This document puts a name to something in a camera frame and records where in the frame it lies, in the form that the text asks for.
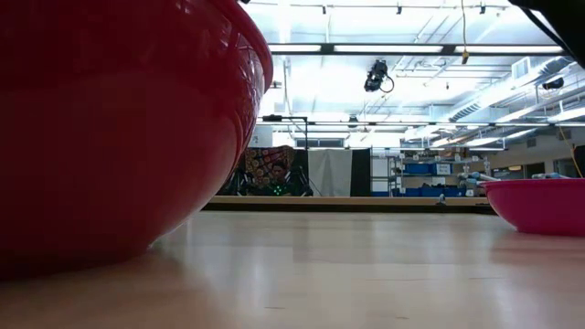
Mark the large red plastic bowl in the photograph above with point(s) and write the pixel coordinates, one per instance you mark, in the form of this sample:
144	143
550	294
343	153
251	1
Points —
114	137

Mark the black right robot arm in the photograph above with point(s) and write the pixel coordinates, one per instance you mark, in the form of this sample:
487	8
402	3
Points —
562	23

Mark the metal shelf rack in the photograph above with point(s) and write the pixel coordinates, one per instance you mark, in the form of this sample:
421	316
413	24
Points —
475	171

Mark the person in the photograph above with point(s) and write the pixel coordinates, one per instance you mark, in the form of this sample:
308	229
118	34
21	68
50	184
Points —
279	180

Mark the patterned hanging cloth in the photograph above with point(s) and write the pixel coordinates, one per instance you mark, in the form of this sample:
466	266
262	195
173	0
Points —
262	160

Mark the grey hanging curtain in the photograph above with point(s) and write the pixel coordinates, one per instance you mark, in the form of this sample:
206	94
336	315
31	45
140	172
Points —
330	173

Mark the wooden table in background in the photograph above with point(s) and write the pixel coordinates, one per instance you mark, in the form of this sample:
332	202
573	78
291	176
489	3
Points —
343	201

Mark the black hanging curtain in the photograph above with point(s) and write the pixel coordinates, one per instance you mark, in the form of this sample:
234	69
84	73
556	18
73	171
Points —
361	173

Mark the row of blue bins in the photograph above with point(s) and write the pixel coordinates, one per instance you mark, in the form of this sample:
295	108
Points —
425	192

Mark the blue storage bin with label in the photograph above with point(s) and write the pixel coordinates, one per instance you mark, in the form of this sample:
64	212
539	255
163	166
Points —
429	169

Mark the pink plastic bowl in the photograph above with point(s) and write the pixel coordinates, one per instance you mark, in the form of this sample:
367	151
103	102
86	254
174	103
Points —
539	205

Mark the black overhead camera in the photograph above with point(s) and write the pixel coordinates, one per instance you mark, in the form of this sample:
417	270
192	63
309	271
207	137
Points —
377	75

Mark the black horizontal frame beam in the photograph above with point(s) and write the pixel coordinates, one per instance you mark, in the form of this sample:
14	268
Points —
388	49

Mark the thin black horizontal rail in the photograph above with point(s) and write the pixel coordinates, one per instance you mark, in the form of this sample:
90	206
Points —
457	124

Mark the silver ceiling air duct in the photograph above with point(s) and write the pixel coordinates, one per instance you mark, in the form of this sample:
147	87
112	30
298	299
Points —
503	91

